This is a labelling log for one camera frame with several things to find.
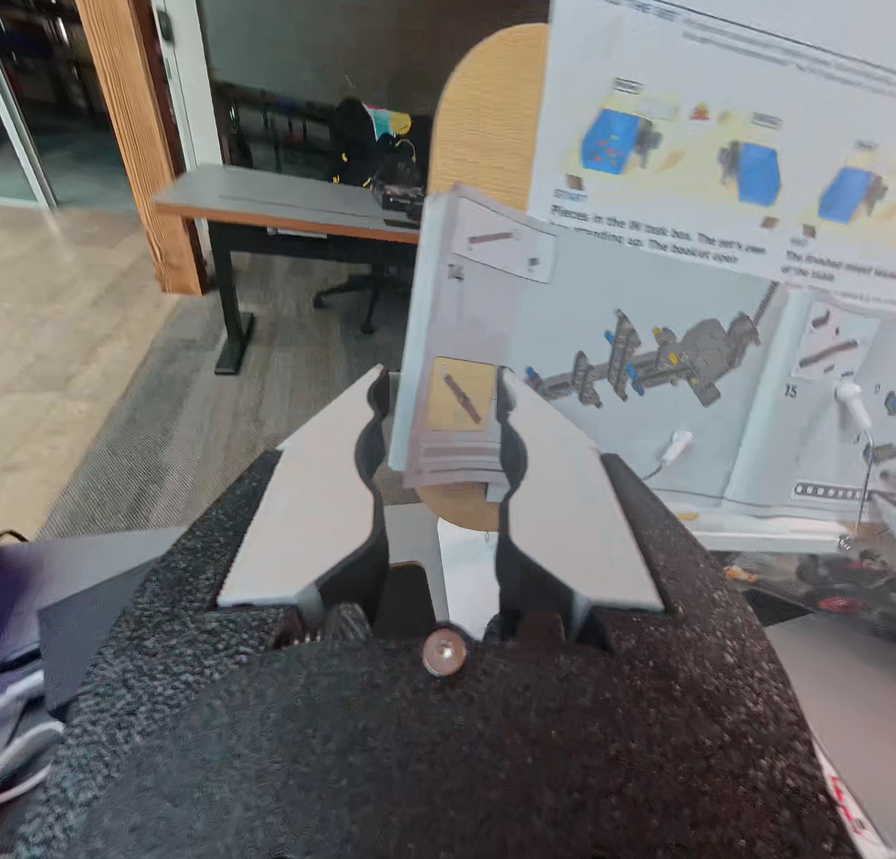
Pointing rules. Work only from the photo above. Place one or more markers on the printed task sheet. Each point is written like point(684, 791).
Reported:
point(700, 54)

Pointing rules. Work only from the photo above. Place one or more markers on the black wall switch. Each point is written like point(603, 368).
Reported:
point(165, 26)

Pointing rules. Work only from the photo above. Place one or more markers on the wooden book stand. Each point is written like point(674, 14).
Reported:
point(490, 103)

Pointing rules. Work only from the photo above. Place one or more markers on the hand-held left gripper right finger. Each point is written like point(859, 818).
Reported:
point(581, 523)

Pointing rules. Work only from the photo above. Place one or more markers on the dark grey flat panel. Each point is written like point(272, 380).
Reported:
point(91, 593)

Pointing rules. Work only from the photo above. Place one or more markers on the black toy set box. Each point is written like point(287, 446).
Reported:
point(826, 586)

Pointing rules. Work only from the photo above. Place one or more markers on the white sticker sheet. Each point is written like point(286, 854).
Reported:
point(861, 789)

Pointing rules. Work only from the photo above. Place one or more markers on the black case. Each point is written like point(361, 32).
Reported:
point(399, 193)

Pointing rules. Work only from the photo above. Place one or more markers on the instruction booklet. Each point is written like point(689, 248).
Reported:
point(630, 299)

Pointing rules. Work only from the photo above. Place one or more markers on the grey wood-edged table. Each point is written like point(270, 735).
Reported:
point(280, 201)

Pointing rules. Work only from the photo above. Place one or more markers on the wooden pillar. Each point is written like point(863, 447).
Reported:
point(119, 103)

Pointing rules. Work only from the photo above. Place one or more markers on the black office chair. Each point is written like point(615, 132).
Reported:
point(378, 286)

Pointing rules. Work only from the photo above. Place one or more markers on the black backpack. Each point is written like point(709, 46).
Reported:
point(357, 145)

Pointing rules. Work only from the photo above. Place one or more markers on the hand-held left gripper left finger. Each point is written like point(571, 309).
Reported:
point(294, 523)

